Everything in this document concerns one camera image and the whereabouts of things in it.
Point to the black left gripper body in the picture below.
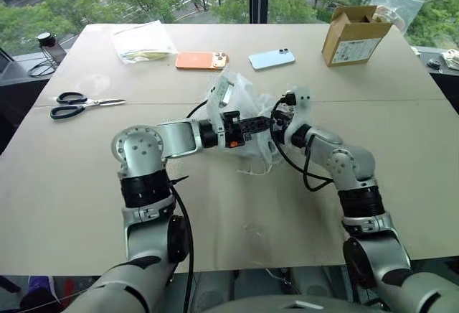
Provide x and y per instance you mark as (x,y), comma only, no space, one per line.
(235,134)

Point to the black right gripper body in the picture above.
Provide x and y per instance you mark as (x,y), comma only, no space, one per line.
(285,115)

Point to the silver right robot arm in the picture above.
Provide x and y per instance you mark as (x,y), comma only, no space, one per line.
(355,164)

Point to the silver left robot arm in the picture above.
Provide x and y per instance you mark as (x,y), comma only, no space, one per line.
(140,149)

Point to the clear zip bag with papers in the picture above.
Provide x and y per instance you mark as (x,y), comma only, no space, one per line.
(143,38)

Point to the clear plastic bag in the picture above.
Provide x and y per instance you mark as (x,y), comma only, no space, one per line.
(409,8)

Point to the light blue smartphone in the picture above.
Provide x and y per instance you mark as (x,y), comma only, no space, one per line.
(269,59)

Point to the orange smartphone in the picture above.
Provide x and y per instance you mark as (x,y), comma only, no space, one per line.
(195,60)

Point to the open cardboard box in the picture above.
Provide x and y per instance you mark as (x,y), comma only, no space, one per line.
(349,45)

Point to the small black object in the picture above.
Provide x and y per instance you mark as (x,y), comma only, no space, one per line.
(434,63)

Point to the dark side table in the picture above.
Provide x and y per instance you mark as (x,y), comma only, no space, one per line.
(444,83)

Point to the small white object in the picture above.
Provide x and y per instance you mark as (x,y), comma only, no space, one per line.
(450,56)

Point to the black lidded jar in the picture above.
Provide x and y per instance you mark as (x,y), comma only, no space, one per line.
(50,48)

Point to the purple cloth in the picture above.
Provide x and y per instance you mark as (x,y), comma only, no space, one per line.
(39,286)

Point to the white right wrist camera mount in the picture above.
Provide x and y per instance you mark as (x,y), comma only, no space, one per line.
(303,107)

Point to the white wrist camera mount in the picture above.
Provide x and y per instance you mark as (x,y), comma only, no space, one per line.
(303,107)
(217,112)

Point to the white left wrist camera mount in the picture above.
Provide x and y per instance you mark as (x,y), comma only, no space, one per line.
(217,112)

